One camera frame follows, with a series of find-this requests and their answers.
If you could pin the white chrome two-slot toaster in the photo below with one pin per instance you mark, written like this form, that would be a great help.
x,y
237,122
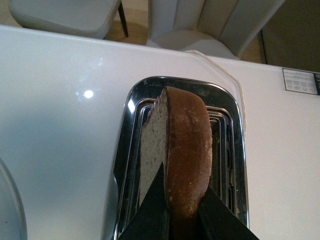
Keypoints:
x,y
228,176

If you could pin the beige chair right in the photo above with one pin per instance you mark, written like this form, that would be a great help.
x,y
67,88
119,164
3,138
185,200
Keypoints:
x,y
219,28

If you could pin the beige chair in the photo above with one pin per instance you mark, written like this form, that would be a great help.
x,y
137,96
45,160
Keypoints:
x,y
219,28
86,18

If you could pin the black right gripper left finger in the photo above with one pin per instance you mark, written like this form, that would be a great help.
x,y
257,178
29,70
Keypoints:
x,y
152,220

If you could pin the beige chair left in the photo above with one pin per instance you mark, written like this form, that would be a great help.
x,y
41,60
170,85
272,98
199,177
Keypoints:
x,y
86,18

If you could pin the label sticker on table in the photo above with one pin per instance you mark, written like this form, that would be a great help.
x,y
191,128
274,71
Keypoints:
x,y
301,81

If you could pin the slice of bread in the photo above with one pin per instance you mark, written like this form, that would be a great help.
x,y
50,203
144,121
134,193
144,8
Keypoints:
x,y
178,134

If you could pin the white round plate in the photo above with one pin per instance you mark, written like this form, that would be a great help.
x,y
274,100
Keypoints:
x,y
13,224

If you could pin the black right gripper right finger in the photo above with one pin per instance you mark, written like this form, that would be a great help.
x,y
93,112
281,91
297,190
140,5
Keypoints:
x,y
217,222

